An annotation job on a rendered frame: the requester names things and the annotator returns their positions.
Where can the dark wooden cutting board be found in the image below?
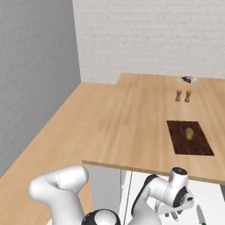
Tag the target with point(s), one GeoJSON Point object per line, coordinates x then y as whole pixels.
{"type": "Point", "coordinates": [189, 137]}

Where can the grey island cabinet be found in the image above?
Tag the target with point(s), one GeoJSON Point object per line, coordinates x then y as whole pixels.
{"type": "Point", "coordinates": [105, 190]}

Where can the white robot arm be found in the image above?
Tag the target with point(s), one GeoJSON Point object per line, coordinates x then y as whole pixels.
{"type": "Point", "coordinates": [63, 193]}

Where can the wooden shaker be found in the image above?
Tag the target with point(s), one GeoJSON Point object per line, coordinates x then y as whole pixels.
{"type": "Point", "coordinates": [187, 96]}
{"type": "Point", "coordinates": [178, 95]}

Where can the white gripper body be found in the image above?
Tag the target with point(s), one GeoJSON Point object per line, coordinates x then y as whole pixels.
{"type": "Point", "coordinates": [166, 207]}

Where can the grey and black small object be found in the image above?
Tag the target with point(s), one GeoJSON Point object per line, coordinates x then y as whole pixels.
{"type": "Point", "coordinates": [190, 78]}

